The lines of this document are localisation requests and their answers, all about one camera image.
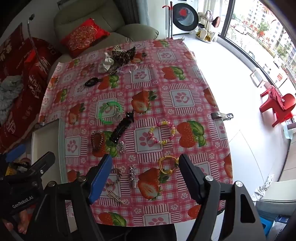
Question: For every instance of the black hair clip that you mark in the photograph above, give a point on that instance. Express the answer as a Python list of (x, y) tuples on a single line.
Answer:
[(120, 129)]

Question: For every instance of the person's left hand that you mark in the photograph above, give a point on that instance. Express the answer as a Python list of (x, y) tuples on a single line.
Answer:
[(23, 220)]

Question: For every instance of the red printed blanket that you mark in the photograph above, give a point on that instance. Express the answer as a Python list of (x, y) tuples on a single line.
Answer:
[(34, 76)]

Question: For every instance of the silver pin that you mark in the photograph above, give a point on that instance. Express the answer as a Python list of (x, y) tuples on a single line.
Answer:
[(115, 197)]

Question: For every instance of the white drying rack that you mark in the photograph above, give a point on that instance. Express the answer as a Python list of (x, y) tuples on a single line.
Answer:
[(208, 25)]

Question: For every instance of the grey knitted cloth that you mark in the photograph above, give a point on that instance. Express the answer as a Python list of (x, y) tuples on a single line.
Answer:
[(9, 92)]

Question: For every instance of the red embroidered cushion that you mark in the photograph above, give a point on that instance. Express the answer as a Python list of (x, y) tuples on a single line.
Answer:
[(85, 37)]

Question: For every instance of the blue box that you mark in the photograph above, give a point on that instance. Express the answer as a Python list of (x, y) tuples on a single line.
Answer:
[(270, 226)]

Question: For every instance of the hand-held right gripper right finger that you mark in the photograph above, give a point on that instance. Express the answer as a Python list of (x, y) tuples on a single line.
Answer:
[(192, 178)]

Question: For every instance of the red plastic stool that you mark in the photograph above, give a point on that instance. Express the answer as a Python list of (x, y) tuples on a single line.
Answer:
[(269, 97)]

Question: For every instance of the black gooseneck stand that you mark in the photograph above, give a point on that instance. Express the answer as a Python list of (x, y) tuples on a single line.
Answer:
[(31, 34)]

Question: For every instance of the strawberry print tablecloth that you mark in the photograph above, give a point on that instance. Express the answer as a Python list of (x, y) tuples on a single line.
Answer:
[(161, 111)]

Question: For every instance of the large glass window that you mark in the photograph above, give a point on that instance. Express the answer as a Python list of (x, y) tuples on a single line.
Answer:
[(254, 23)]

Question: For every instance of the red plastic chair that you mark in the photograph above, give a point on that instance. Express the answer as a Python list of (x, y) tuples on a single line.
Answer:
[(288, 104)]

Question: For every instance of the white tray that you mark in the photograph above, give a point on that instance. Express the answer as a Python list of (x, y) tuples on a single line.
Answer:
[(46, 139)]

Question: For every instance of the leopard print scrunchie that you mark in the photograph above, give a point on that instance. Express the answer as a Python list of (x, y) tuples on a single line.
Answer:
[(122, 55)]

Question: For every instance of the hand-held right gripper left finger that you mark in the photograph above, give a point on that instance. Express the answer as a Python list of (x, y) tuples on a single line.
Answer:
[(101, 178)]

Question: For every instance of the light blue bucket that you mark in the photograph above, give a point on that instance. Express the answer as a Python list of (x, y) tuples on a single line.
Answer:
[(291, 133)]

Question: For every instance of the green bangle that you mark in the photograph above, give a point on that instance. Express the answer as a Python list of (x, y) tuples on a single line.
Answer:
[(101, 115)]

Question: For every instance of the white cloth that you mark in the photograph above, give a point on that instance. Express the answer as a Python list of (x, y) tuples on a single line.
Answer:
[(263, 186)]

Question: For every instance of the silver pole stand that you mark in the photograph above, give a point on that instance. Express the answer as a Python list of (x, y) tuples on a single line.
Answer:
[(171, 23)]

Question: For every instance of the clear hair clip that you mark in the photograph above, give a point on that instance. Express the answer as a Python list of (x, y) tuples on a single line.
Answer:
[(122, 70)]

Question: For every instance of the white square frame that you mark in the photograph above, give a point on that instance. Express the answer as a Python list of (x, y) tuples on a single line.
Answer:
[(254, 75)]

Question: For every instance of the metal table clamp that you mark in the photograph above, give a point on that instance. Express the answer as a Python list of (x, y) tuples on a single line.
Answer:
[(217, 115)]

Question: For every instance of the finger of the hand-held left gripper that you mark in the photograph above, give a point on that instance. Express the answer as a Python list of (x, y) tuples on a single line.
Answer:
[(45, 160), (16, 151)]

